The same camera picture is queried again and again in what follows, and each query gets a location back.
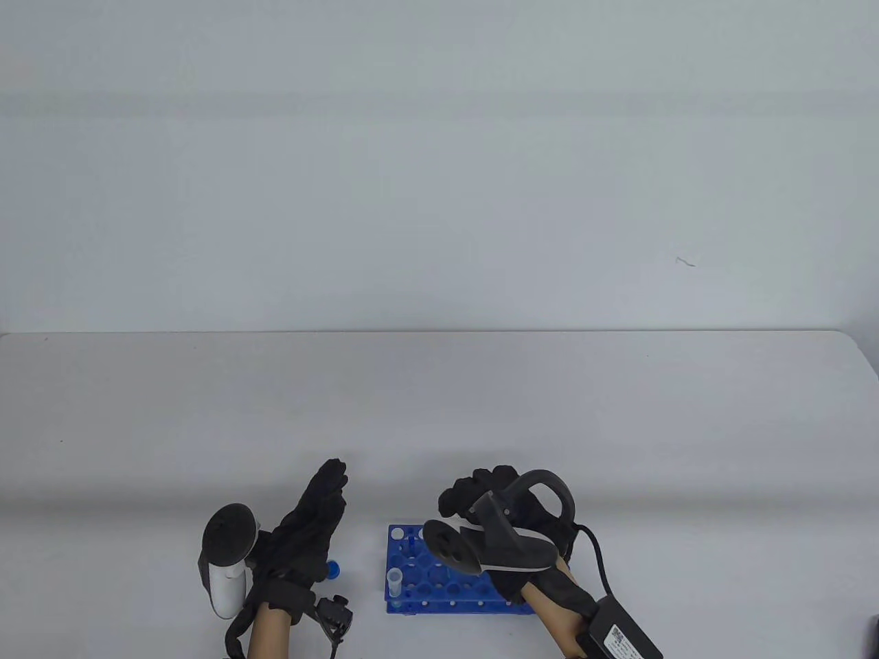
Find smooth black cable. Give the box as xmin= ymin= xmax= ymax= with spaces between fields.
xmin=571 ymin=525 xmax=615 ymax=599

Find blue test tube rack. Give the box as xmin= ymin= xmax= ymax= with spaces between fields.
xmin=385 ymin=524 xmax=533 ymax=615

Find person's left hand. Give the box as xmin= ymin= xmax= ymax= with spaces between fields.
xmin=258 ymin=459 xmax=349 ymax=591

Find black right controller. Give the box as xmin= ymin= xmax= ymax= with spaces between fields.
xmin=422 ymin=470 xmax=576 ymax=576

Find white and black left controller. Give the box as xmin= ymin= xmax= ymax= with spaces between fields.
xmin=198 ymin=503 xmax=262 ymax=618

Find person's right hand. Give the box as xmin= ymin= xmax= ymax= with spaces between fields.
xmin=438 ymin=465 xmax=598 ymax=618

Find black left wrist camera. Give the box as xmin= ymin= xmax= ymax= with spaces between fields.
xmin=316 ymin=596 xmax=355 ymax=659

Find person's left forearm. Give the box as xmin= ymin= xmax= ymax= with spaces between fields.
xmin=249 ymin=608 xmax=295 ymax=659

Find black battery box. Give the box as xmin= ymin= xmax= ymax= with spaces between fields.
xmin=575 ymin=596 xmax=664 ymax=659

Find person's right forearm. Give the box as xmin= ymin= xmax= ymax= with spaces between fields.
xmin=525 ymin=582 xmax=591 ymax=659

